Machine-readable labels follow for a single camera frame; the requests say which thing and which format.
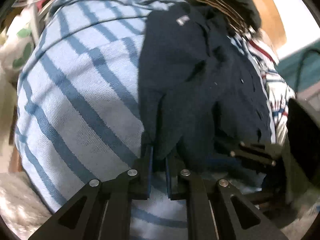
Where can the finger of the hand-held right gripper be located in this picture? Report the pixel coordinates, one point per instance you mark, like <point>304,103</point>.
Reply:
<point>255,153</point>

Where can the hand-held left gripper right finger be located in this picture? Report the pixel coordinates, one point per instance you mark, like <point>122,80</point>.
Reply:
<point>168,177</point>

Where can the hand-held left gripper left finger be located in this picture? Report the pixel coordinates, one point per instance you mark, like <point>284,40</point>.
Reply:
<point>150,172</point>

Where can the navy knit cardigan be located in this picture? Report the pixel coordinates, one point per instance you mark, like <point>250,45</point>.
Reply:
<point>200,80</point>

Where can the white red blue printed cloth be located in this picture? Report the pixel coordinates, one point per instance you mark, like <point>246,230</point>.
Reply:
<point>277,90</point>

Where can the teal green cloth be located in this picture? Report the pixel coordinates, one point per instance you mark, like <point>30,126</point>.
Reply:
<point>290,67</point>

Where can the blue striped blanket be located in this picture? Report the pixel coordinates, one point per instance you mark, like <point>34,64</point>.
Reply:
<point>75,92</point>

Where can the wooden headboard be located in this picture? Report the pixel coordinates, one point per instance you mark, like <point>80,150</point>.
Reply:
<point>270,12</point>

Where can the pale fluffy rug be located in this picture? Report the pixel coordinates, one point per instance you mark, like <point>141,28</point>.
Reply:
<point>20,200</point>

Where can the black cloth garment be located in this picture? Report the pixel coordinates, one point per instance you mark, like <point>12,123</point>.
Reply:
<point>240,0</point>

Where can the white green-dotted tote bag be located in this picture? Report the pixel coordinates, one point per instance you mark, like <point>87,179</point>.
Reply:
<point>17,52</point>

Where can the pink red cloth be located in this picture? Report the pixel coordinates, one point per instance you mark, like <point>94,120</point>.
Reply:
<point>42,3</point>

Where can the white curved frame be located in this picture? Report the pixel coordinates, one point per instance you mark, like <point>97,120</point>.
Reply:
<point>32,17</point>

